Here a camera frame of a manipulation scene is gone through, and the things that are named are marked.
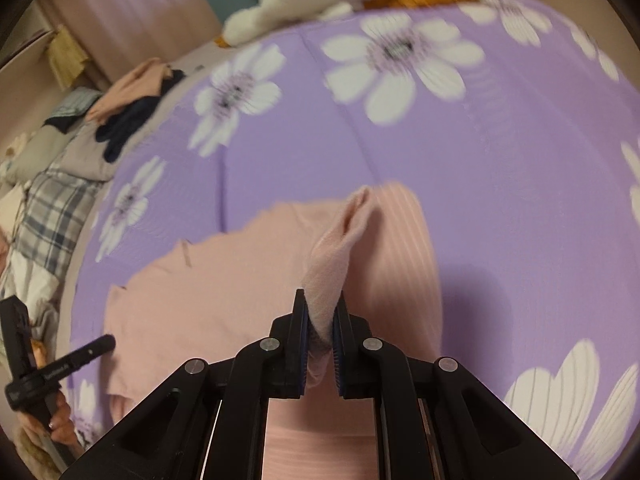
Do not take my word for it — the pink knit sweater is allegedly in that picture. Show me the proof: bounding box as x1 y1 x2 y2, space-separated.
102 181 445 480

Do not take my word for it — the person left hand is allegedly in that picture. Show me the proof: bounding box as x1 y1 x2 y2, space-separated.
22 339 84 449

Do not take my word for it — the plaid blue grey quilt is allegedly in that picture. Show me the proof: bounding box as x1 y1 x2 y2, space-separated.
1 168 102 341

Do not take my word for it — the grey headboard pillow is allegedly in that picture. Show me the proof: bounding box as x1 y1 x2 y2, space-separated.
1 125 72 185

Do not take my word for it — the striped folded cloth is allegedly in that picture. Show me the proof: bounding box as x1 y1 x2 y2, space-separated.
43 87 103 133

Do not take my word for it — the purple floral bed sheet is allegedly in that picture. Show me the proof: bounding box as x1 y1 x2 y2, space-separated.
68 0 639 479

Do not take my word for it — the folded pink garment on stack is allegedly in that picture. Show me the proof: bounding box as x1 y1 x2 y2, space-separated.
86 58 172 126

